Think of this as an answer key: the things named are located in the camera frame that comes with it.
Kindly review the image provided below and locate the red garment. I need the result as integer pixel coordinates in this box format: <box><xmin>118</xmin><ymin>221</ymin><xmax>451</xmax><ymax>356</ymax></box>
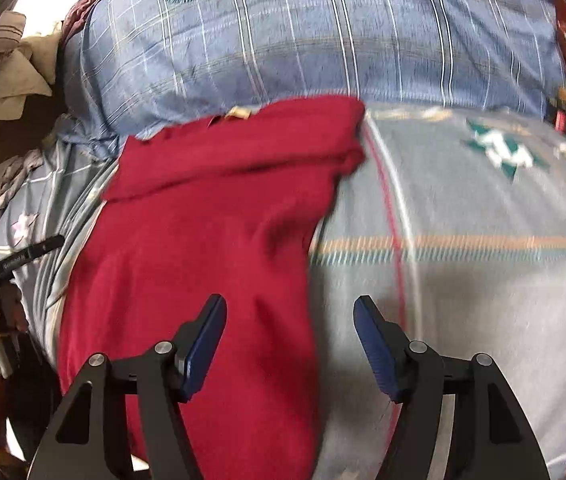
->
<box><xmin>56</xmin><ymin>96</ymin><xmax>368</xmax><ymax>480</ymax></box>

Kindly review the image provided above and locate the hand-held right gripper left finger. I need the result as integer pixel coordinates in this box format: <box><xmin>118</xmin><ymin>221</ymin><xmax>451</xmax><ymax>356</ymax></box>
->
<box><xmin>27</xmin><ymin>294</ymin><xmax>228</xmax><ymax>480</ymax></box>

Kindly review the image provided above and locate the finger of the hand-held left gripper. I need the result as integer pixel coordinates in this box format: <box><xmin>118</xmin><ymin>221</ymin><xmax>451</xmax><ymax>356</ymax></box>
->
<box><xmin>19</xmin><ymin>234</ymin><xmax>66</xmax><ymax>263</ymax></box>

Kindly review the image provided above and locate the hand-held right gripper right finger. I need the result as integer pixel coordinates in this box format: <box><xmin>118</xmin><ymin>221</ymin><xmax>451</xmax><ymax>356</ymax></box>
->
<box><xmin>353</xmin><ymin>295</ymin><xmax>550</xmax><ymax>480</ymax></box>

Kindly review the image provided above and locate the beige crumpled cloth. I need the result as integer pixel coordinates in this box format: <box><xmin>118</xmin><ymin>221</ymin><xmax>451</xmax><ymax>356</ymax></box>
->
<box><xmin>0</xmin><ymin>11</ymin><xmax>64</xmax><ymax>121</ymax></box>

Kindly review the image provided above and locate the grey plaid bed sheet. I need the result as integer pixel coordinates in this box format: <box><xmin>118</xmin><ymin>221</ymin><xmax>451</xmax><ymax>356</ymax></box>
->
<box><xmin>0</xmin><ymin>102</ymin><xmax>566</xmax><ymax>480</ymax></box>

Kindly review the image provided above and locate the dark red patterned cloth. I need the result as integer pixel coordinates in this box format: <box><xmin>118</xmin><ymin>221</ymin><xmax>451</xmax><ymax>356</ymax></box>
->
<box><xmin>61</xmin><ymin>0</ymin><xmax>128</xmax><ymax>41</ymax></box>

